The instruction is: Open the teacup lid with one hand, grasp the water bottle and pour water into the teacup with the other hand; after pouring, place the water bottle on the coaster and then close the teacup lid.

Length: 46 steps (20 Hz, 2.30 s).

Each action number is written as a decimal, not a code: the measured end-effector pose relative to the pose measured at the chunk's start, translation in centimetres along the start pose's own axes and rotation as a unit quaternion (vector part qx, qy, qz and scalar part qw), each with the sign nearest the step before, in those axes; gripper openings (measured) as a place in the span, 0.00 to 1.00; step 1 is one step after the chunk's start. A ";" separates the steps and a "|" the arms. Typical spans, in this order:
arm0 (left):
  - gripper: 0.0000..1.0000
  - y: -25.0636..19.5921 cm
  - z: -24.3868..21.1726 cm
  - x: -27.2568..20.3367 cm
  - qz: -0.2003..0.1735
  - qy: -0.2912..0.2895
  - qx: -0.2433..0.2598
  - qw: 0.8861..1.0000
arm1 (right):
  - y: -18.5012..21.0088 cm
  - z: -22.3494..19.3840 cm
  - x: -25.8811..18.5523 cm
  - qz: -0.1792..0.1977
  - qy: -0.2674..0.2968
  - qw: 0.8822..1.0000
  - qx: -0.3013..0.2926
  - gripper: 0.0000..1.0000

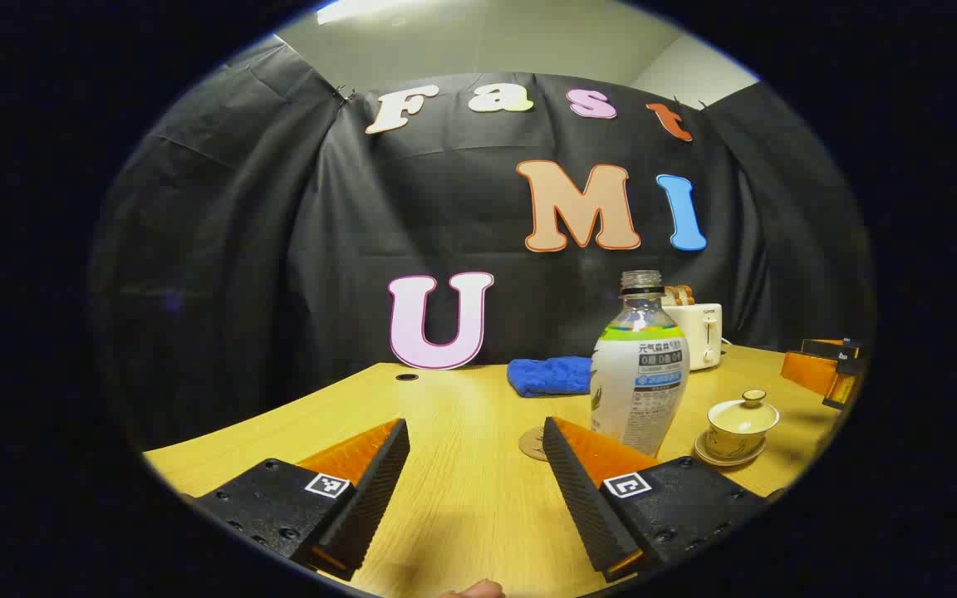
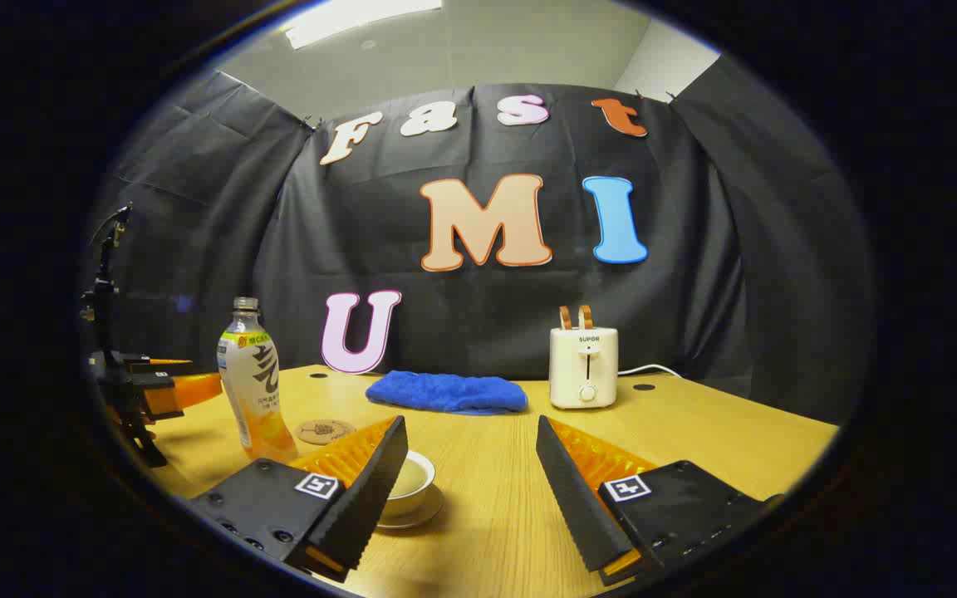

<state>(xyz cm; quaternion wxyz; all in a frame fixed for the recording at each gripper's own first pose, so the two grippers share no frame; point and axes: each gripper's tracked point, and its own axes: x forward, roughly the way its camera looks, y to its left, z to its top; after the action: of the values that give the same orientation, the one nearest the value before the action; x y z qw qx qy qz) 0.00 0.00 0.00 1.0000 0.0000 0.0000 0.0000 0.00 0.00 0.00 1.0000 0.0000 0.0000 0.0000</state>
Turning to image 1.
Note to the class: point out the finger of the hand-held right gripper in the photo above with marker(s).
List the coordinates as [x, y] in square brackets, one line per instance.
[807, 372]
[831, 349]

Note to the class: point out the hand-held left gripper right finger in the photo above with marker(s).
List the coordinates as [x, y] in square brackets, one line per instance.
[578, 498]

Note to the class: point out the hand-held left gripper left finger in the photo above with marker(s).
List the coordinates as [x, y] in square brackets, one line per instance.
[375, 490]

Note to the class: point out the round wooden coaster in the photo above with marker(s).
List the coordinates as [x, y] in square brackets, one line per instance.
[531, 444]

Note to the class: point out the cream teacup lid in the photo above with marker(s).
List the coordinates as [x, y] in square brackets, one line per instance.
[744, 411]

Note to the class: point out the cream ceramic teacup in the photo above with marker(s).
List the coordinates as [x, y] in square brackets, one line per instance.
[732, 438]

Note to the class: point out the clear labelled water bottle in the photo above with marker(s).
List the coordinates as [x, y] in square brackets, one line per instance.
[640, 382]

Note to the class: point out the cream teacup saucer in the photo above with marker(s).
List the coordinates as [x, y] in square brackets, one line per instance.
[715, 457]

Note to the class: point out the white toaster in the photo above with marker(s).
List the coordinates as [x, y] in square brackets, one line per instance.
[701, 336]

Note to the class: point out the blue towel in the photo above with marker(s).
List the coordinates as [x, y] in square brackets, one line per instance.
[549, 375]

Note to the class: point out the toast slice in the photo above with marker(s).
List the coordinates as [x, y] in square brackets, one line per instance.
[672, 296]
[686, 295]

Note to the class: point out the black backdrop cloth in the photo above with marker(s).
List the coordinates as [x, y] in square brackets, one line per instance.
[279, 249]

